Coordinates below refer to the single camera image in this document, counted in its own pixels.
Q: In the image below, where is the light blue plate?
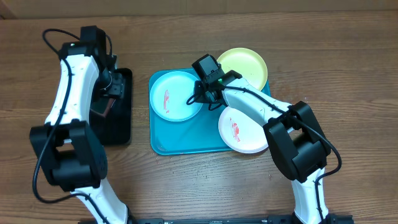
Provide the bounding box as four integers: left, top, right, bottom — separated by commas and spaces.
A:
149, 71, 203, 121

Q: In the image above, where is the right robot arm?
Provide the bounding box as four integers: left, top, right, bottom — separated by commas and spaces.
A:
187, 54, 331, 223

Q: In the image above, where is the yellow-green plate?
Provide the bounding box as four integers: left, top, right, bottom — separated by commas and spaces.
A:
217, 47, 268, 90

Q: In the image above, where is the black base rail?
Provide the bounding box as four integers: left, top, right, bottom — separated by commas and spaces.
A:
77, 214, 354, 224

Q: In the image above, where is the black rectangular tray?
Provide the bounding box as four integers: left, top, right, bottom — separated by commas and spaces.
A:
90, 68, 132, 146

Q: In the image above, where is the teal serving tray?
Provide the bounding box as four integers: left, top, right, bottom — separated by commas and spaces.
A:
148, 68, 272, 156

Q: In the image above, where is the white plate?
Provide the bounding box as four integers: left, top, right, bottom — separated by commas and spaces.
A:
218, 107, 269, 154

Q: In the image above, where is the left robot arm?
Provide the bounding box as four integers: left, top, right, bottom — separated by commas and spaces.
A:
29, 26, 135, 223

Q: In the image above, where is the green and pink sponge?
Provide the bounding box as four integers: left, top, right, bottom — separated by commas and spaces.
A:
90, 98, 114, 117

